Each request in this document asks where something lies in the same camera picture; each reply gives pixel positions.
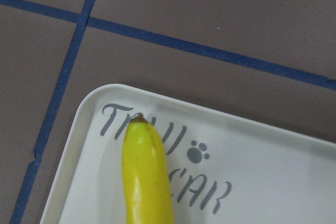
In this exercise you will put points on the white rectangular tray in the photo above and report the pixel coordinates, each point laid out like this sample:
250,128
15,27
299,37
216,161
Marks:
222,168

